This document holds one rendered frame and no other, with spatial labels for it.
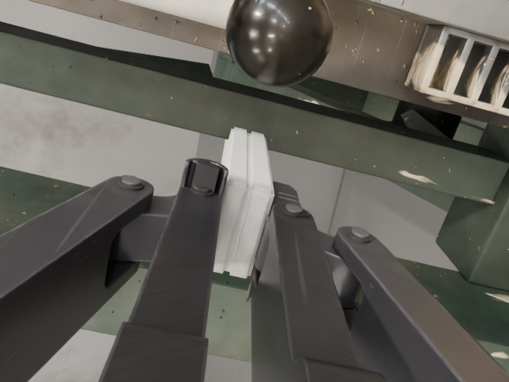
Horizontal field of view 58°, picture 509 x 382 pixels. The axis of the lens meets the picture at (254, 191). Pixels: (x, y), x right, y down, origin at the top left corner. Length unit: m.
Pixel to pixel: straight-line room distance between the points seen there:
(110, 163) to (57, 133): 0.35
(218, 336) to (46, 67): 0.24
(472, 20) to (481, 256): 0.22
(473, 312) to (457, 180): 0.11
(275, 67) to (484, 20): 0.17
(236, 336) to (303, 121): 0.17
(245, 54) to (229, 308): 0.20
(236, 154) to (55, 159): 2.64
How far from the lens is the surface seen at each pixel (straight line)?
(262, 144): 0.18
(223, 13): 0.28
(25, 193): 0.39
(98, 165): 2.86
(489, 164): 0.43
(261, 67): 0.16
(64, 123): 2.75
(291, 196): 0.16
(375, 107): 1.75
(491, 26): 0.31
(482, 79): 0.32
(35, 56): 0.40
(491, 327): 0.40
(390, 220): 1.92
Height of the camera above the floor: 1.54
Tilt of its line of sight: 37 degrees down
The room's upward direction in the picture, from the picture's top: 90 degrees counter-clockwise
